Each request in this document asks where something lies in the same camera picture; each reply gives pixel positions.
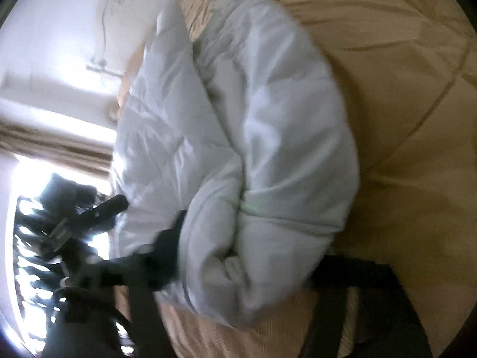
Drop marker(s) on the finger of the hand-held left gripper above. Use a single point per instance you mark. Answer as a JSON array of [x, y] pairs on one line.
[[108, 209]]

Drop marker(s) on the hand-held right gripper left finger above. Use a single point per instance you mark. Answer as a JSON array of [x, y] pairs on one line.
[[175, 246]]

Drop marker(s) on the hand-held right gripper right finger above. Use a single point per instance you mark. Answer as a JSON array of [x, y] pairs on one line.
[[365, 291]]

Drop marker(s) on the white quilted duvet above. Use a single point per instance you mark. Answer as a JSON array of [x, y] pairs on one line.
[[261, 138]]

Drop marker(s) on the beige curtain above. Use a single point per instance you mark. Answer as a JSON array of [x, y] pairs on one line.
[[56, 145]]

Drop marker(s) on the tan quilted bedspread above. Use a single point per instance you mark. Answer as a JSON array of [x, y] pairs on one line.
[[402, 82]]

